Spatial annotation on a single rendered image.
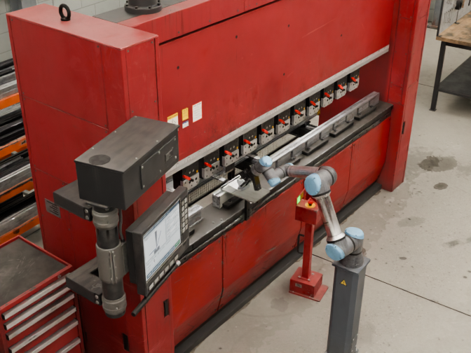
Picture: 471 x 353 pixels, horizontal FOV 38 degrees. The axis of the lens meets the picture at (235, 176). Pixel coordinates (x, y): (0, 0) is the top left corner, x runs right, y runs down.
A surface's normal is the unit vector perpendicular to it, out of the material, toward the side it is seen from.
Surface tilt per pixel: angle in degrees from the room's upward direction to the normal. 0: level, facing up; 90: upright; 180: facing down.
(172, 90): 90
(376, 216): 0
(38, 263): 0
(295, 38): 90
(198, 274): 90
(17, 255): 0
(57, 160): 90
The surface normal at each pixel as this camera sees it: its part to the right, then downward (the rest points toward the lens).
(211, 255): 0.79, 0.31
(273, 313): 0.00, -0.87
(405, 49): -0.62, 0.39
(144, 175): 0.91, 0.21
